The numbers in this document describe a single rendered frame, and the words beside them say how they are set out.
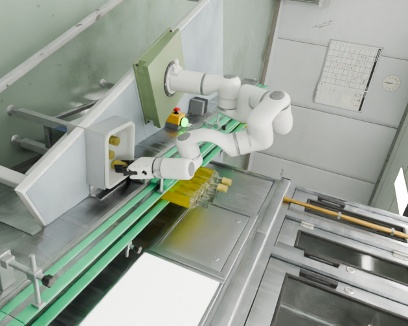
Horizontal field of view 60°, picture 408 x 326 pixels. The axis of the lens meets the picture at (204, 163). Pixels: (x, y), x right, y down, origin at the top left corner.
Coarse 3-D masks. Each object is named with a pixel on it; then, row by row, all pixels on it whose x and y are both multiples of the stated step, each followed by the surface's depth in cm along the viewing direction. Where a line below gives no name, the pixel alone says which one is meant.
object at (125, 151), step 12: (120, 132) 134; (132, 132) 132; (108, 144) 132; (120, 144) 136; (132, 144) 135; (108, 156) 121; (120, 156) 139; (132, 156) 137; (108, 168) 124; (108, 180) 126; (120, 180) 134
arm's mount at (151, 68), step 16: (176, 32) 150; (160, 48) 142; (176, 48) 153; (144, 64) 135; (160, 64) 142; (144, 80) 139; (160, 80) 145; (144, 96) 146; (160, 96) 148; (176, 96) 164; (144, 112) 153; (160, 112) 152; (160, 128) 156
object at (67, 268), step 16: (144, 192) 142; (128, 208) 131; (144, 208) 132; (112, 224) 122; (128, 224) 123; (96, 240) 114; (112, 240) 115; (64, 256) 106; (80, 256) 107; (96, 256) 108; (48, 272) 100; (64, 272) 101; (80, 272) 102; (32, 288) 94; (48, 288) 95; (16, 304) 89; (0, 320) 85; (16, 320) 85
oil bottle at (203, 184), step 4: (184, 180) 158; (188, 180) 158; (192, 180) 158; (196, 180) 159; (200, 180) 159; (196, 184) 156; (200, 184) 156; (204, 184) 156; (208, 184) 158; (204, 188) 155; (208, 188) 157
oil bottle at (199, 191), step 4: (180, 180) 157; (176, 184) 153; (180, 184) 154; (184, 184) 154; (188, 184) 155; (192, 184) 155; (184, 188) 152; (188, 188) 152; (192, 188) 152; (196, 188) 152; (200, 188) 153; (196, 192) 150; (200, 192) 151; (204, 192) 153; (200, 196) 151
